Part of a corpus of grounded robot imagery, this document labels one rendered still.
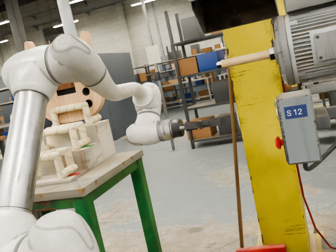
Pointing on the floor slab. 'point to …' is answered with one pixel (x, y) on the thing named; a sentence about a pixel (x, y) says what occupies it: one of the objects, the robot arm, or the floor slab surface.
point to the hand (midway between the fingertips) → (220, 121)
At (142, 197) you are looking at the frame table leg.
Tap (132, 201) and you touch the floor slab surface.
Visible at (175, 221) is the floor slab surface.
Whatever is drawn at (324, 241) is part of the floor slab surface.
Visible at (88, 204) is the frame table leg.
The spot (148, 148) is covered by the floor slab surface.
